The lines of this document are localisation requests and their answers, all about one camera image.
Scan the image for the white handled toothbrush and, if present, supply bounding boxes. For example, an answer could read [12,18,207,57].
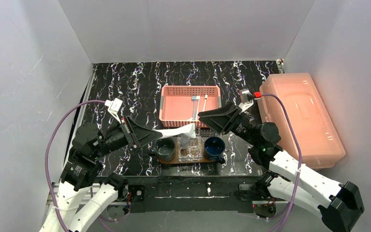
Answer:
[202,94,208,112]

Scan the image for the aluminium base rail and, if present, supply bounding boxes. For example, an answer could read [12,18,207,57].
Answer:
[40,182,117,232]

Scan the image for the clear handled toothbrush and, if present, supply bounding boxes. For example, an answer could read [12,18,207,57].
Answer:
[191,96,200,120]

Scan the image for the oval wooden tray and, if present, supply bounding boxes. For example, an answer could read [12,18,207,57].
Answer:
[157,155,218,165]

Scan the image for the white toothpaste tube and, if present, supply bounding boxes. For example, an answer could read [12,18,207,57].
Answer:
[179,136,191,150]

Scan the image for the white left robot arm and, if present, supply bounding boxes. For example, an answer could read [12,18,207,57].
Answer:
[40,117,163,232]

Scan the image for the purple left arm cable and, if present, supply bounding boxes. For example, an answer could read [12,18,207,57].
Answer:
[44,100,122,232]

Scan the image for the dark blue cup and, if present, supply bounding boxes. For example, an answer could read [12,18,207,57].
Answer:
[203,136,226,164]

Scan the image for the dark grey cup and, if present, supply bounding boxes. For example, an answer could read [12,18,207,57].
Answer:
[148,137,176,162]

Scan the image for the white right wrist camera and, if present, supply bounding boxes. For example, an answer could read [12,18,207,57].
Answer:
[238,89,262,112]

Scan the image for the clear plastic dimpled tray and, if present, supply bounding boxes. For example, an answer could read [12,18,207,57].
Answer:
[177,136,203,160]

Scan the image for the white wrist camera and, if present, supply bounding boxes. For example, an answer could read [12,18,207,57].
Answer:
[105,98,123,123]
[238,89,262,112]

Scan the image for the large pink storage box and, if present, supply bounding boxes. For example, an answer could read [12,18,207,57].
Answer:
[258,73,345,169]

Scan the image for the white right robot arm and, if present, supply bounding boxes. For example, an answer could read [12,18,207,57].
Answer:
[198,102,365,232]

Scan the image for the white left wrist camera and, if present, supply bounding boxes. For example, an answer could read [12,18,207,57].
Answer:
[105,98,123,123]

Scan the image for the red capped toothpaste tube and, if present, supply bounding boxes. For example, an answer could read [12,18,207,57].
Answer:
[156,123,196,139]

